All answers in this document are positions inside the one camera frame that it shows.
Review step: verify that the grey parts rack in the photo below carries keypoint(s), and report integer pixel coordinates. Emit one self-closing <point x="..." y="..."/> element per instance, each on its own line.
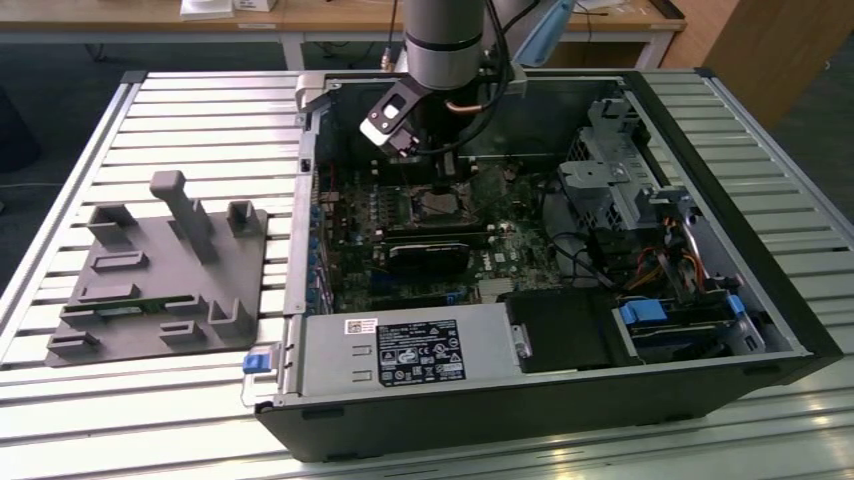
<point x="166" y="280"/>

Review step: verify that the black installed RAM stick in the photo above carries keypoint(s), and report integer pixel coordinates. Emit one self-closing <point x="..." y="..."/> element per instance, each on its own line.
<point x="433" y="231"/>

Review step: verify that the silver power supply with label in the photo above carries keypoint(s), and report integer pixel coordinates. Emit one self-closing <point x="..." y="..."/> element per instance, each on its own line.
<point x="333" y="350"/>

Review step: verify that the long wooden desk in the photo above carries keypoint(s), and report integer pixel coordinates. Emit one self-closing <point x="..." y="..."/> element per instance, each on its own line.
<point x="100" y="22"/>

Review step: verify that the black CPU socket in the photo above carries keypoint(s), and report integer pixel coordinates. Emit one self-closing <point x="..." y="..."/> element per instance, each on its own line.
<point x="418" y="220"/>

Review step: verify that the small white box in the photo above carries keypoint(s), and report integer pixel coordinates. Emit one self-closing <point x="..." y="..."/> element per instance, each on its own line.
<point x="256" y="5"/>

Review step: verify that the black RAM slots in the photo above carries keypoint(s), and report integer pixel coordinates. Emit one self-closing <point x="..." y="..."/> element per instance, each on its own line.
<point x="416" y="172"/>

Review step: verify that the square silver CPU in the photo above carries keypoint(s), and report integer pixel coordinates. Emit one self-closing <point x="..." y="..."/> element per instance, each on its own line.
<point x="445" y="204"/>

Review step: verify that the green motherboard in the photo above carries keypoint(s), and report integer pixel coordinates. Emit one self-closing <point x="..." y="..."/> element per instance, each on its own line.
<point x="520" y="235"/>

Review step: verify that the large white box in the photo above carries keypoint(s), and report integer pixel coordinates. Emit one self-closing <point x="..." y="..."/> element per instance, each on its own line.
<point x="206" y="10"/>

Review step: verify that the black plastic shroud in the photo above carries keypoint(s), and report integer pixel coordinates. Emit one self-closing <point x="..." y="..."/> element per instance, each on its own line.
<point x="567" y="330"/>

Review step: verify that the small silver heat sink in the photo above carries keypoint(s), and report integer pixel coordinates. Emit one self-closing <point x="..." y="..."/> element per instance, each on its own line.
<point x="496" y="287"/>

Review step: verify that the blue disk carrier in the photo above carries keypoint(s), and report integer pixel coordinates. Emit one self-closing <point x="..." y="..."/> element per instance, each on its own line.
<point x="640" y="312"/>

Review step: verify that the black open PC case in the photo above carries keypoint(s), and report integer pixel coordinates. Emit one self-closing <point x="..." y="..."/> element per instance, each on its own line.
<point x="467" y="425"/>

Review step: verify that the silver metal drive cage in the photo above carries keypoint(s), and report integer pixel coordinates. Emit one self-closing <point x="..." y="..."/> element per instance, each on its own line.
<point x="593" y="200"/>

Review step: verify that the green RAM stick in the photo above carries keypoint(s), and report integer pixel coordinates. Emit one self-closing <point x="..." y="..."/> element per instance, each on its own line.
<point x="153" y="303"/>

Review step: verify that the blue case latch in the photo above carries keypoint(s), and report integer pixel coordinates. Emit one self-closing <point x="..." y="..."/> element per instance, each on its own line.
<point x="258" y="364"/>

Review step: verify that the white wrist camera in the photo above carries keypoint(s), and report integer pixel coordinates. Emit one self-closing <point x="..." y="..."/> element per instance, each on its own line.
<point x="389" y="117"/>

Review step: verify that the small blue clip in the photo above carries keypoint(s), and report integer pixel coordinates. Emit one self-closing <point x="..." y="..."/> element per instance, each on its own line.
<point x="735" y="306"/>

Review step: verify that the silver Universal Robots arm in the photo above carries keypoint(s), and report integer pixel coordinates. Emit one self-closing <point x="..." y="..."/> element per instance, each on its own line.
<point x="443" y="50"/>

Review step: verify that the wooden cabinet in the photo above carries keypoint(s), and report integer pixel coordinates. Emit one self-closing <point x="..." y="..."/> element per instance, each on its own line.
<point x="767" y="50"/>

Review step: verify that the black graphics card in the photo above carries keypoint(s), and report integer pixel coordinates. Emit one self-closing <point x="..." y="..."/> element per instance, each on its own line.
<point x="427" y="257"/>

